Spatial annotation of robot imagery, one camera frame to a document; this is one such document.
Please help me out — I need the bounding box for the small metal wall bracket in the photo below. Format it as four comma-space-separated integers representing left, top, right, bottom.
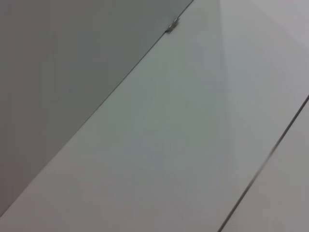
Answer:
165, 18, 181, 34

